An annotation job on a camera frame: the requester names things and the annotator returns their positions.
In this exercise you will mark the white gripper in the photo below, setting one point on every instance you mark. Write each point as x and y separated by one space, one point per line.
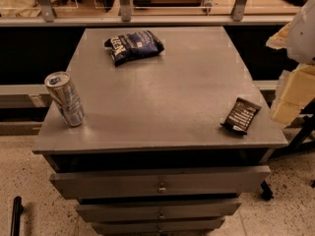
304 36

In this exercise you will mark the silver red bull can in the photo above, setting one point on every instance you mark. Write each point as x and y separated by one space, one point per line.
65 96

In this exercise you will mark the black snack bar wrapper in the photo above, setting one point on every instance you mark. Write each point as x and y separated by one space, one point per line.
241 116

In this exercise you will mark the black stand leg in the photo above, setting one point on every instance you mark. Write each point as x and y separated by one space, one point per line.
298 143

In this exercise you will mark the top grey drawer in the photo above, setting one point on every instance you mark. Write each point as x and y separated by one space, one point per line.
159 182

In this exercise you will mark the grey drawer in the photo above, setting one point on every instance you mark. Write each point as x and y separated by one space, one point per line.
162 210
159 182
157 227

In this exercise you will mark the grey drawer cabinet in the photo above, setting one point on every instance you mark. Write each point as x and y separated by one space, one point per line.
163 112

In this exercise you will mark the black cabinet caster wheel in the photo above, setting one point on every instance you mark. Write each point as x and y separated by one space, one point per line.
267 193

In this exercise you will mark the dark blue chip bag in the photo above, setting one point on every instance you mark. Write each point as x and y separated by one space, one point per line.
133 46

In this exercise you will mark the middle grey drawer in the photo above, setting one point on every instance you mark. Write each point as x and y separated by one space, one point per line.
162 210

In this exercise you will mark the bottom grey drawer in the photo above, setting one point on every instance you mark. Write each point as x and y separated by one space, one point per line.
157 227

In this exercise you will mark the grey metal railing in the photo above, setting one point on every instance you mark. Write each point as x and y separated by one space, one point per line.
104 13

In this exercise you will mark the black bar on floor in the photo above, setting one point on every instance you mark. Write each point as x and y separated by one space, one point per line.
16 216

